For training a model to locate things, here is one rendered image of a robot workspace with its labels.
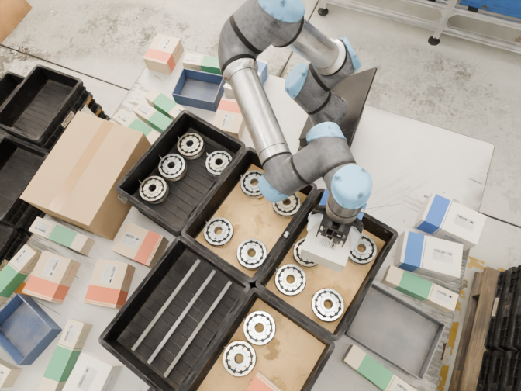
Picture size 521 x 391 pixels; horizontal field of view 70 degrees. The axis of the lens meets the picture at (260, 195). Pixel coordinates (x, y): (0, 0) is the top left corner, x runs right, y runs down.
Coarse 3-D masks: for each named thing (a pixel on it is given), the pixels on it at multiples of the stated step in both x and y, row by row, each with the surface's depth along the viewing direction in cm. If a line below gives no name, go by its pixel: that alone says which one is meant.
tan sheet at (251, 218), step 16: (240, 192) 139; (224, 208) 137; (240, 208) 137; (256, 208) 136; (240, 224) 134; (256, 224) 134; (272, 224) 134; (240, 240) 132; (272, 240) 131; (224, 256) 130
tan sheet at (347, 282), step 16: (288, 256) 129; (320, 272) 126; (336, 272) 126; (352, 272) 126; (272, 288) 125; (320, 288) 124; (336, 288) 124; (352, 288) 124; (304, 304) 123; (320, 320) 120; (336, 320) 120
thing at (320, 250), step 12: (324, 192) 104; (324, 204) 103; (360, 216) 101; (312, 228) 101; (312, 240) 100; (324, 240) 99; (348, 240) 99; (312, 252) 98; (324, 252) 98; (336, 252) 98; (348, 252) 98; (324, 264) 103; (336, 264) 98
